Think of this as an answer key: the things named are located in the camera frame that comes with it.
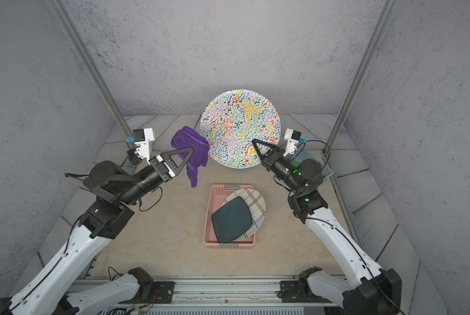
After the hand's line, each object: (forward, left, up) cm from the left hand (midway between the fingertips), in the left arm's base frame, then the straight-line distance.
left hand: (195, 153), depth 50 cm
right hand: (+8, -15, -4) cm, 17 cm away
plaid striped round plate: (+9, -19, -42) cm, 46 cm away
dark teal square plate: (+6, -7, -49) cm, 50 cm away
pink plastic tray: (+19, +1, -49) cm, 52 cm away
